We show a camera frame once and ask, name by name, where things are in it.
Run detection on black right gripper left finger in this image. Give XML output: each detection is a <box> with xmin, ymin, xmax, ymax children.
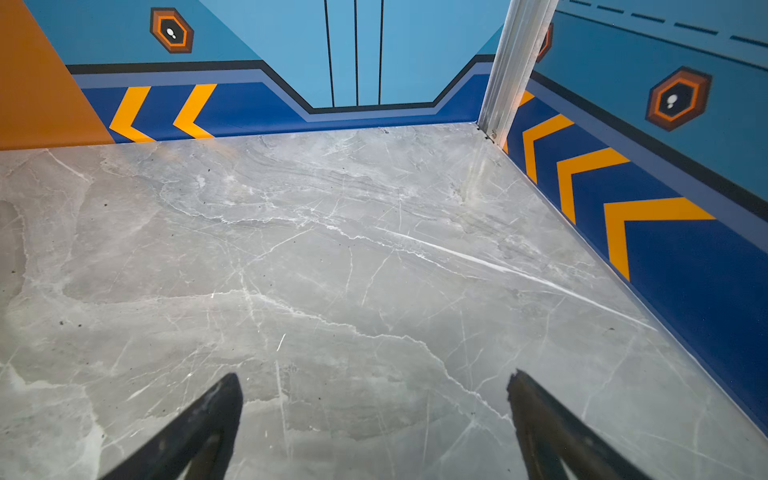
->
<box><xmin>104</xmin><ymin>373</ymin><xmax>243</xmax><ymax>479</ymax></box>

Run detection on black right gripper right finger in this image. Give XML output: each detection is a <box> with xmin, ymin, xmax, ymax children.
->
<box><xmin>507</xmin><ymin>370</ymin><xmax>650</xmax><ymax>480</ymax></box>

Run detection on aluminium corner post right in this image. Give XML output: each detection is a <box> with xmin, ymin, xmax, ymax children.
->
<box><xmin>477</xmin><ymin>0</ymin><xmax>558</xmax><ymax>147</ymax></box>

